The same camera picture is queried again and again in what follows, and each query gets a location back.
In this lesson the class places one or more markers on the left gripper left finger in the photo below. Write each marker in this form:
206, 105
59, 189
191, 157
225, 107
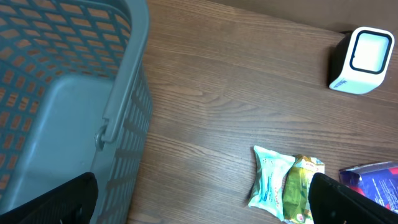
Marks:
72, 202

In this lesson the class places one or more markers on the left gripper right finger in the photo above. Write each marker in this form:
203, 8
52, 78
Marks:
332, 202

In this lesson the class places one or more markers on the green yellow snack packet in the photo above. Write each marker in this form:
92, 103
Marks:
296, 206

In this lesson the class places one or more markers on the purple red liner pack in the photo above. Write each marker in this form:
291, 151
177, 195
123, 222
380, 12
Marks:
377, 181

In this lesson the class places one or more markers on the mint green tissue pack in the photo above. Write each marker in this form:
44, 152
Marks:
271, 168

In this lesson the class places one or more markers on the white barcode scanner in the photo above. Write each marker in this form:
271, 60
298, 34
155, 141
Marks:
359, 62

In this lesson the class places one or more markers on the grey plastic basket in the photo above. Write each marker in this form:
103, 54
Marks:
74, 99

